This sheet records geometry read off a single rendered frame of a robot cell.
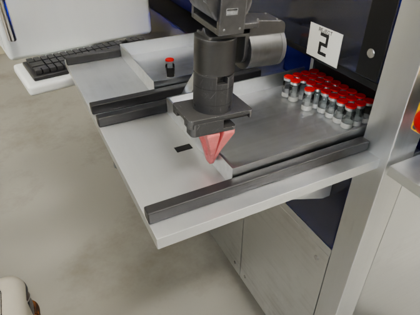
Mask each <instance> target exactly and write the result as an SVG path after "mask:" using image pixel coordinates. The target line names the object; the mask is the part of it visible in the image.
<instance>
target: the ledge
mask: <svg viewBox="0 0 420 315"><path fill-rule="evenodd" d="M387 175H388V176H389V177H390V178H392V179H394V180H395V181H396V182H398V183H399V184H400V185H402V186H404V187H405V188H406V189H408V190H409V191H411V192H412V193H413V194H415V195H416V196H417V197H419V198H420V155H417V156H414V157H412V158H409V159H407V160H404V161H401V162H398V163H396V164H393V165H391V166H390V167H389V170H388V172H387Z"/></svg>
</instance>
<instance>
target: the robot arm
mask: <svg viewBox="0 0 420 315"><path fill-rule="evenodd" d="M190 2H191V4H192V13H191V16H192V17H193V18H194V19H195V20H196V21H198V22H199V23H201V24H202V25H203V26H205V27H203V28H202V29H197V31H196V32H195V33H194V67H193V69H194V71H193V99H189V100H185V101H178V102H174V103H173V113H174V114H175V115H176V116H181V117H182V118H183V119H184V125H185V126H186V132H187V133H188V134H189V135H190V136H191V137H192V138H197V137H199V139H200V141H201V144H202V148H203V151H204V155H205V157H206V160H207V162H208V163H209V164H212V163H214V161H215V160H216V158H217V156H218V154H219V153H220V151H221V149H222V148H223V147H224V146H225V144H226V143H227V142H228V141H229V140H230V138H231V137H232V136H233V134H234V132H235V124H234V123H233V122H232V121H231V120H230V119H235V118H240V117H244V116H248V117H249V118H250V117H251V114H252V108H251V107H250V106H248V105H247V104H246V103H245V102H244V101H242V100H241V99H240V98H239V97H237V96H236V95H235V94H234V93H233V86H234V73H233V72H234V70H235V64H236V66H237V67H238V68H239V69H249V68H256V67H261V66H269V65H273V64H279V63H280V62H281V61H282V60H283V59H284V57H285V54H286V48H287V42H286V36H285V33H284V31H285V27H286V25H285V22H284V21H282V20H280V19H278V18H276V17H274V16H273V15H271V14H269V13H266V12H265V13H256V12H248V11H249V9H250V7H251V3H252V0H190Z"/></svg>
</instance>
